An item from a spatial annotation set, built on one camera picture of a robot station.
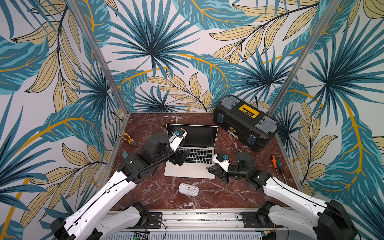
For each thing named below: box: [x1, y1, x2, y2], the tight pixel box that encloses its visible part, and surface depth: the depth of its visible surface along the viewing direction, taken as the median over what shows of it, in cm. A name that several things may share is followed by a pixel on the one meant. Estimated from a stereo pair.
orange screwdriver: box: [271, 155, 278, 168], surface depth 95 cm
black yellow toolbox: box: [212, 95, 279, 152], surface depth 97 cm
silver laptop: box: [164, 124, 218, 179], surface depth 94 cm
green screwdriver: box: [276, 157, 288, 185], surface depth 93 cm
